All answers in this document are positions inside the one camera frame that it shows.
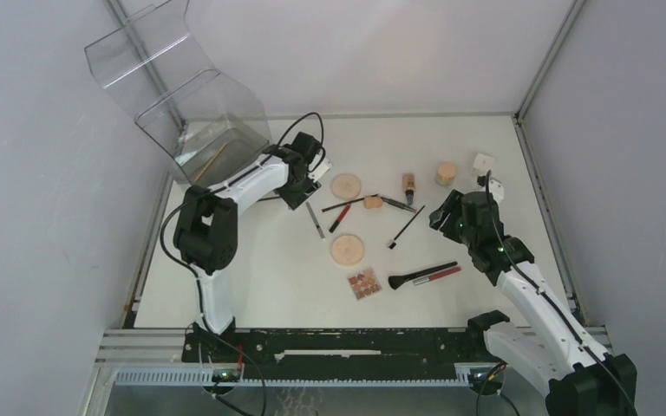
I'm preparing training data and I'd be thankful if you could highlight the round beige sponge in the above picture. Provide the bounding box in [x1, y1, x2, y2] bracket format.
[330, 173, 362, 201]
[330, 234, 365, 267]

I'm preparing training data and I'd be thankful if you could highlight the grey metallic stick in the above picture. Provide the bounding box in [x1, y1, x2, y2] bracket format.
[305, 201, 325, 240]

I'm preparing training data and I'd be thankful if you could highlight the red lip pencil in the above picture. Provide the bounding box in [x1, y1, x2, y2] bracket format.
[329, 204, 351, 233]

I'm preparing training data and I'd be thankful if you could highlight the thin black liner brush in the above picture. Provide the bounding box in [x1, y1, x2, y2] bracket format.
[321, 194, 379, 212]

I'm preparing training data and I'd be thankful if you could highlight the wooden handle brush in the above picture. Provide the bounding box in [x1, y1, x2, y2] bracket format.
[194, 142, 228, 183]

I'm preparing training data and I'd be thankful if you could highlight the clear acrylic makeup organizer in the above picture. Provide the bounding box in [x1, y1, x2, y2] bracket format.
[85, 1, 271, 185]

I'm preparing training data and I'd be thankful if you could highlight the thin black pencil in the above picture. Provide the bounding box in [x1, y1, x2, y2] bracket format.
[257, 196, 281, 202]

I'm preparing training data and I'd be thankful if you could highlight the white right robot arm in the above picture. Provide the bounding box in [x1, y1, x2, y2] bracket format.
[429, 190, 637, 415]

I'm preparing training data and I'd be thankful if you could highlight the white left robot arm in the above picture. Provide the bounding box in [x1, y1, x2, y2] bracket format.
[173, 132, 326, 361]

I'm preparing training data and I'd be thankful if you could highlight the cream jar gold lid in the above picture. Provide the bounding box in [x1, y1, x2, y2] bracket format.
[435, 162, 458, 187]

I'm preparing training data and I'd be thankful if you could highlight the clear liquid bottle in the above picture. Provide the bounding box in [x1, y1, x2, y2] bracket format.
[471, 153, 495, 182]

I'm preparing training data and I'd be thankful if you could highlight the red silver lip gloss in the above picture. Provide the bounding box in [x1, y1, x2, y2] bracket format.
[413, 266, 461, 286]

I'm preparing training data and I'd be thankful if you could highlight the dark concealer stick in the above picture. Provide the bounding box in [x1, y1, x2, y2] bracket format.
[381, 196, 417, 213]

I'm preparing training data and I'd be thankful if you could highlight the BB cream tube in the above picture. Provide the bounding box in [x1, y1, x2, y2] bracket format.
[402, 173, 415, 206]

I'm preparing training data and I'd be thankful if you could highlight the black brow comb brush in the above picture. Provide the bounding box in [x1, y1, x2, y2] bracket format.
[387, 205, 426, 250]

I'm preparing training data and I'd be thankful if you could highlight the black powder brush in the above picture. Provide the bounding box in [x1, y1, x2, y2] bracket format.
[388, 262, 459, 290]

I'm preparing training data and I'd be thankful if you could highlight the eyeshadow palette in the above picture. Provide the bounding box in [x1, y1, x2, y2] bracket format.
[346, 268, 382, 301]

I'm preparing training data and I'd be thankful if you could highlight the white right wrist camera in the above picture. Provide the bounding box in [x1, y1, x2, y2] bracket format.
[481, 178, 505, 204]

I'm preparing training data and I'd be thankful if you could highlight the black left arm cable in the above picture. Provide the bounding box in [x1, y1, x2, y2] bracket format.
[159, 112, 327, 416]

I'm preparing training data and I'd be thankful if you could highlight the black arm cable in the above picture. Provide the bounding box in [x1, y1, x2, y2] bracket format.
[159, 112, 327, 416]
[476, 170, 637, 416]

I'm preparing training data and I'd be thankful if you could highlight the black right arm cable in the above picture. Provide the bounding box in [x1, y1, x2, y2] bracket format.
[476, 170, 637, 416]

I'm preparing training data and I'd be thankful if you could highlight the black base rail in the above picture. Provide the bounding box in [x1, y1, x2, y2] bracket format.
[181, 325, 492, 382]

